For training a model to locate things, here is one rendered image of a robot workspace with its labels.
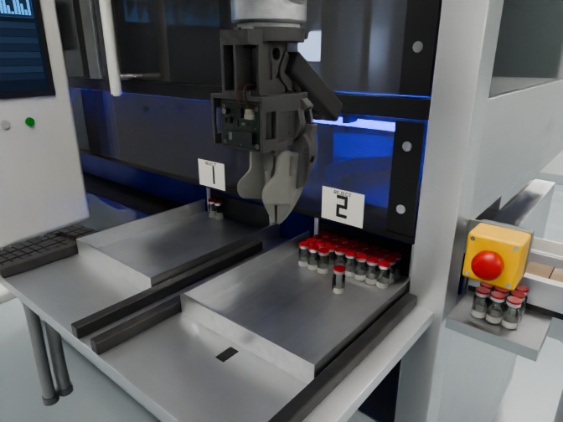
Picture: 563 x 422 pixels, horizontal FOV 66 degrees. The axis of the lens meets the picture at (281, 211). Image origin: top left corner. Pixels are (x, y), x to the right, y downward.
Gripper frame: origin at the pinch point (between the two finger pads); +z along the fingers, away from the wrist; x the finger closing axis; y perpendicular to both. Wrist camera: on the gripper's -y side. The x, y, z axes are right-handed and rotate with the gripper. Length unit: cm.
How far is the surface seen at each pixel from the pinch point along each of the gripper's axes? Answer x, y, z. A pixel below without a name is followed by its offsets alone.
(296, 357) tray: 3.8, 1.6, 18.3
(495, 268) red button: 20.1, -20.8, 9.2
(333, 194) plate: -8.1, -24.3, 5.3
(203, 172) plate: -42.9, -24.7, 7.2
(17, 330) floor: -183, -21, 109
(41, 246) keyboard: -76, 0, 27
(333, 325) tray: 1.4, -10.9, 21.1
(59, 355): -99, -8, 75
